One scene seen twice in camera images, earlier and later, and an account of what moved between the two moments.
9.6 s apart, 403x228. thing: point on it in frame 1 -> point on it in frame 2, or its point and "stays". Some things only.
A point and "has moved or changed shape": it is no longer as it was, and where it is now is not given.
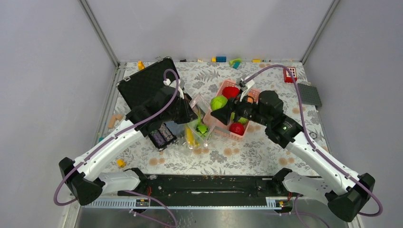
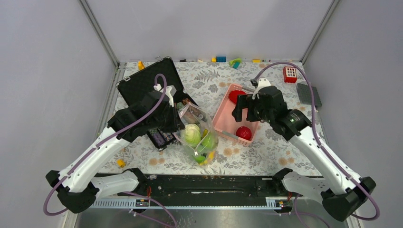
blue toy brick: (221, 59) stays
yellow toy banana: (190, 137) -> (211, 156)
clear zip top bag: (198, 132) has moved or changed shape
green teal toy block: (235, 62) stays
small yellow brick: (121, 163) stays
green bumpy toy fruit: (218, 102) -> (210, 142)
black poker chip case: (134, 89) stays
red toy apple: (237, 128) -> (244, 132)
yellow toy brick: (140, 65) stays
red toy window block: (287, 76) stays
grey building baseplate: (309, 95) stays
